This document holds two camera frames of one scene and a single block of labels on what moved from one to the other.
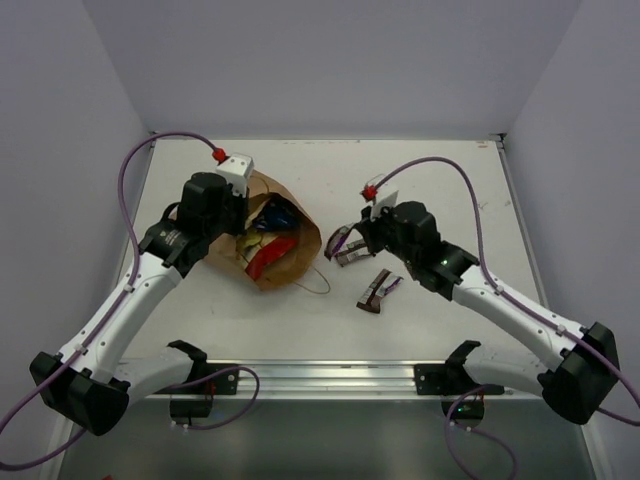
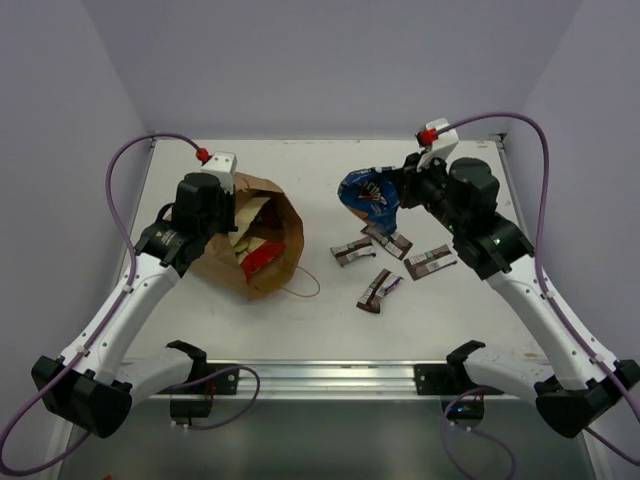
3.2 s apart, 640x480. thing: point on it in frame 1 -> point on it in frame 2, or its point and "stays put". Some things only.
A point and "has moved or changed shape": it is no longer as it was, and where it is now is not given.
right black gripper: x=367 y=227 -> x=408 y=177
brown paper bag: x=278 y=239 -> x=220 y=267
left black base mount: x=225 y=384 stays put
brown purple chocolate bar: x=379 y=287 stays put
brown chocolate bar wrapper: x=356 y=251 stays put
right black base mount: x=449 y=379 stays put
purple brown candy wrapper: x=336 y=241 has moved or changed shape
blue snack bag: x=277 y=215 -> x=373 y=193
